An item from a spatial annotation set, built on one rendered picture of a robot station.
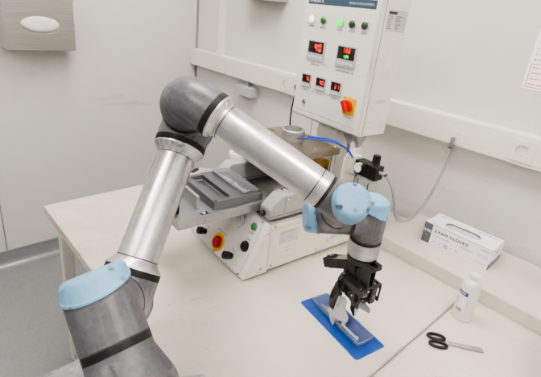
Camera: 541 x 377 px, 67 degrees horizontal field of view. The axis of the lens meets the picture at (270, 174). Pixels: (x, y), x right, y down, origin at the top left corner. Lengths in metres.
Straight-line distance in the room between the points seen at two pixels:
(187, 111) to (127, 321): 0.39
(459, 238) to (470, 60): 0.62
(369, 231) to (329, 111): 0.57
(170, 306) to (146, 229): 0.34
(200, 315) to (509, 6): 1.33
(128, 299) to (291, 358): 0.46
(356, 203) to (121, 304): 0.44
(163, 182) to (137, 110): 1.81
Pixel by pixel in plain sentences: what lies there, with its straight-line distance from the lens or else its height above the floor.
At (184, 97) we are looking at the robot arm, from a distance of 0.82.
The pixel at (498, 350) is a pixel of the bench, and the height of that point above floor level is 0.75.
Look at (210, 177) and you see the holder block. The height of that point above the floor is 1.00.
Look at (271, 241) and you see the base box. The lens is 1.23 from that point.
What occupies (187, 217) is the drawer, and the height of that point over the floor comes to 0.97.
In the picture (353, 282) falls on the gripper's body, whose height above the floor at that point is 0.92.
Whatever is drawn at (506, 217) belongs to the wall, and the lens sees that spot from 1.66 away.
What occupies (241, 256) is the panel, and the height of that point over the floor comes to 0.80.
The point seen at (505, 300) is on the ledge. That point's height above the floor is 0.79.
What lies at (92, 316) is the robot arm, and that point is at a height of 1.03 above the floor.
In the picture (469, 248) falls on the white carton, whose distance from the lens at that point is 1.50.
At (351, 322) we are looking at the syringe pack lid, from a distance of 1.15.
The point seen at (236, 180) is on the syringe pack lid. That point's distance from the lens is 1.26.
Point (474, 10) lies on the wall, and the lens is 1.65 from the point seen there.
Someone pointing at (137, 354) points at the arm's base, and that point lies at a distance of 0.73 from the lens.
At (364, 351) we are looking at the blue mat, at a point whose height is 0.75.
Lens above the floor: 1.51
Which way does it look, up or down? 22 degrees down
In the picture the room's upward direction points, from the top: 6 degrees clockwise
